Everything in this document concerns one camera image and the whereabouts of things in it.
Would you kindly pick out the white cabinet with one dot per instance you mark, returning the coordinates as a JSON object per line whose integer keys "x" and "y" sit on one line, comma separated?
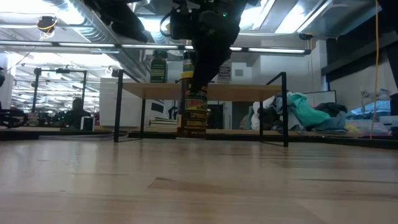
{"x": 130, "y": 112}

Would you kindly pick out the black table frame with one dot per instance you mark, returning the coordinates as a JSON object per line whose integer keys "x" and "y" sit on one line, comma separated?
{"x": 62, "y": 136}

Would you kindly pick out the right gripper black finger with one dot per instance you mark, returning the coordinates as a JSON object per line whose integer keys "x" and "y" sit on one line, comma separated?
{"x": 200, "y": 77}

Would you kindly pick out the wooden shelf with black legs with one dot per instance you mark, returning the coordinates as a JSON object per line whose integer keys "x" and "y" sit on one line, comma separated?
{"x": 149, "y": 91}

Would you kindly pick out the green-lidded green herb jar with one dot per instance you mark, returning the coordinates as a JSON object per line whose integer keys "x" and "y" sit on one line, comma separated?
{"x": 158, "y": 71}

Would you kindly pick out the dark blue plaid cloth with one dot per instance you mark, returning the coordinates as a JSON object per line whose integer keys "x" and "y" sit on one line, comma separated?
{"x": 277, "y": 109}

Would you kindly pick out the small white box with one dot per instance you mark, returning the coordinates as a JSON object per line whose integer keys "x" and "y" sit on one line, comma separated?
{"x": 88, "y": 124}

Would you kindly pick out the black metal stand frame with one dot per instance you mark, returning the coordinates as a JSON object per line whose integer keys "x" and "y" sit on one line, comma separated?
{"x": 36, "y": 90}

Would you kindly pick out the light blue checked cloth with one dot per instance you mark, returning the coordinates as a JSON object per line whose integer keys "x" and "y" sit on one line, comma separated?
{"x": 373, "y": 109}

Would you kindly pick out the grey wall vent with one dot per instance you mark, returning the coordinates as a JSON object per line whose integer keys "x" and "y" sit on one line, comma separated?
{"x": 238, "y": 72}

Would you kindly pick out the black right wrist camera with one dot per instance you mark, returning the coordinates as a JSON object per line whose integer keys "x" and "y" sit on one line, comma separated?
{"x": 180, "y": 25}

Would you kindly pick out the yellow-lidded chili seasoning jar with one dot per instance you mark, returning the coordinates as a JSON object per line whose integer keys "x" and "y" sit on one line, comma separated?
{"x": 194, "y": 118}

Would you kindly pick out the stack of books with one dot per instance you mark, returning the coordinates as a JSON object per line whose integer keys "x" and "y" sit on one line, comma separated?
{"x": 163, "y": 122}

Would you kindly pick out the dark grey cloth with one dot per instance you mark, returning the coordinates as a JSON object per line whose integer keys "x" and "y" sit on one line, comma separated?
{"x": 331, "y": 108}

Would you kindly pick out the white cloth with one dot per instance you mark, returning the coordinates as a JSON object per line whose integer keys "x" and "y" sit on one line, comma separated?
{"x": 255, "y": 115}

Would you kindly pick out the silver ventilation duct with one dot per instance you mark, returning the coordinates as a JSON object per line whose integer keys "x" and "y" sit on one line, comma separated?
{"x": 130, "y": 62}

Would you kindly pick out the long ceiling light bar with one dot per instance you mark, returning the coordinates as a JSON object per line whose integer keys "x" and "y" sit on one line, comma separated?
{"x": 87, "y": 45}

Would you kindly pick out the white-lidded bagel sesame jar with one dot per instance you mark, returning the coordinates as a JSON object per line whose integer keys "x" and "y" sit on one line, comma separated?
{"x": 225, "y": 73}

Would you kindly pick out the teal cloth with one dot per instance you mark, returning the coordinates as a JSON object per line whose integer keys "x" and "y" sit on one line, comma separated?
{"x": 306, "y": 112}

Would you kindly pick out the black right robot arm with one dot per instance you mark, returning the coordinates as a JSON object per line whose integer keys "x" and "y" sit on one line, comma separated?
{"x": 393, "y": 25}

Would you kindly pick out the blue-grey cloth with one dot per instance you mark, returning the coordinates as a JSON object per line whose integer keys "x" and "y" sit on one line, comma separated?
{"x": 335, "y": 123}

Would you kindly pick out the person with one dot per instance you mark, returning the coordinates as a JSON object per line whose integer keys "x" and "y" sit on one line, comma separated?
{"x": 77, "y": 113}

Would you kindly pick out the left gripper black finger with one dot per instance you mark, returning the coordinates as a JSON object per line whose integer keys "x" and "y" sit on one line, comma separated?
{"x": 138, "y": 31}

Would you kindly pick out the black ceiling security camera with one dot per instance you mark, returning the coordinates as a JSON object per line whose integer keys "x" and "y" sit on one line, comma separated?
{"x": 305, "y": 36}

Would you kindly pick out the black background robot arm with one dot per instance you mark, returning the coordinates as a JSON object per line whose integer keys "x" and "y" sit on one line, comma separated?
{"x": 14, "y": 118}

